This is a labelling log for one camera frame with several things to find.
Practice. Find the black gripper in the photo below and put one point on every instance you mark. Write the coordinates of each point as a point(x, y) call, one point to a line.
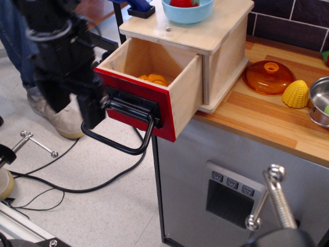
point(92, 98)

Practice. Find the red front wooden drawer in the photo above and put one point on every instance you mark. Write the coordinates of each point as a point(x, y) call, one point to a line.
point(161, 111)

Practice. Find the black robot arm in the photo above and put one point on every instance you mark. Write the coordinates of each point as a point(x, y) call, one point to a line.
point(63, 64)

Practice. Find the light wooden box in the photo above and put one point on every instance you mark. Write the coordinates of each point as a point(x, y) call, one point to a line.
point(220, 40)

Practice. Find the beige shoe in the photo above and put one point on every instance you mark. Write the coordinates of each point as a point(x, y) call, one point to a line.
point(67, 122)

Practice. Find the orange toy pumpkin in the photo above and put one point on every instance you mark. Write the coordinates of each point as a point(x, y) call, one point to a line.
point(155, 78)

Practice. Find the left metal clamp screw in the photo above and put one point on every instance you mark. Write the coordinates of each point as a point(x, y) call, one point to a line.
point(8, 155)

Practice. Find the metal clamp screw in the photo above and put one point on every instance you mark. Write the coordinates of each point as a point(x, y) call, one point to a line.
point(288, 234)
point(8, 155)

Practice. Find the blue jeans leg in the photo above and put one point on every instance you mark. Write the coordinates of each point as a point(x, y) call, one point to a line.
point(17, 45)

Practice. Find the blue bar clamp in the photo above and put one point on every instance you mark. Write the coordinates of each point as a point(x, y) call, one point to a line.
point(138, 8)

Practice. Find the yellowish round foot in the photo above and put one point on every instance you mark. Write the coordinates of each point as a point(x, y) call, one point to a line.
point(7, 183)

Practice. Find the light blue bowl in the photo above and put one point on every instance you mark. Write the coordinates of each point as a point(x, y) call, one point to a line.
point(188, 15)

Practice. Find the red toy pepper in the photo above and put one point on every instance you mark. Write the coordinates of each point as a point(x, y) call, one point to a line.
point(184, 3)

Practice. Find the silver toy kitchen cabinet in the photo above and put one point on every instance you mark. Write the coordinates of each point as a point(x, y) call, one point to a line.
point(210, 180)

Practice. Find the orange glass pot lid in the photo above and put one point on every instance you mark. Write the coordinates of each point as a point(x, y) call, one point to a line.
point(268, 77)

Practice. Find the yellow toy corn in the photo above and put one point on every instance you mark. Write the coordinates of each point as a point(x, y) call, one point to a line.
point(296, 95)

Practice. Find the stainless steel pot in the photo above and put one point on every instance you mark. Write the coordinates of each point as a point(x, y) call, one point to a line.
point(318, 95)

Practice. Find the near metal clamp screw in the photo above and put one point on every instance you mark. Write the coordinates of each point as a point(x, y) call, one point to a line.
point(288, 234)

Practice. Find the green toy vegetable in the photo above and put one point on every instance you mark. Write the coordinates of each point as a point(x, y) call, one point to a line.
point(325, 57)

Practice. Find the black frame wooden table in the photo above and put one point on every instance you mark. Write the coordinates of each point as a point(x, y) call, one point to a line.
point(99, 11)

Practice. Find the aluminium rail with bracket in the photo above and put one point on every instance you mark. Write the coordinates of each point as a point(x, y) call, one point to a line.
point(17, 230)

